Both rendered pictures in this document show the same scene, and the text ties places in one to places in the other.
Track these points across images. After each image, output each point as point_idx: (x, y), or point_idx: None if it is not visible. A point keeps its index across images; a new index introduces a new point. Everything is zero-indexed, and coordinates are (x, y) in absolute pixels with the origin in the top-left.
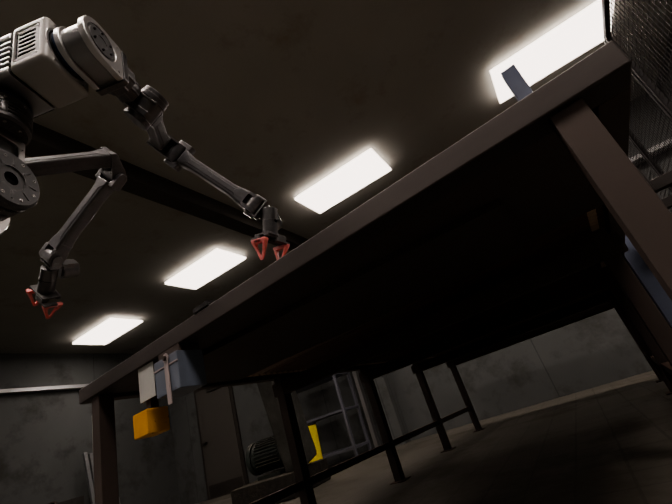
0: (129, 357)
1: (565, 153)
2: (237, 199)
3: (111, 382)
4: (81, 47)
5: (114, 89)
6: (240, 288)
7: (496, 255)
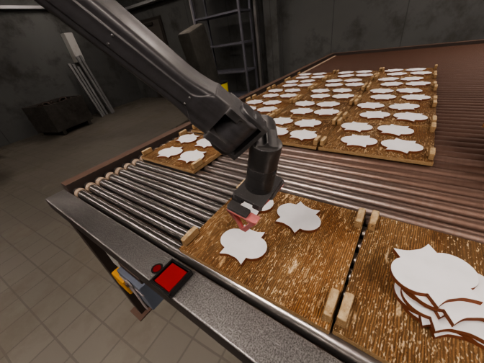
0: (83, 229)
1: None
2: (197, 124)
3: (75, 227)
4: None
5: None
6: (222, 341)
7: None
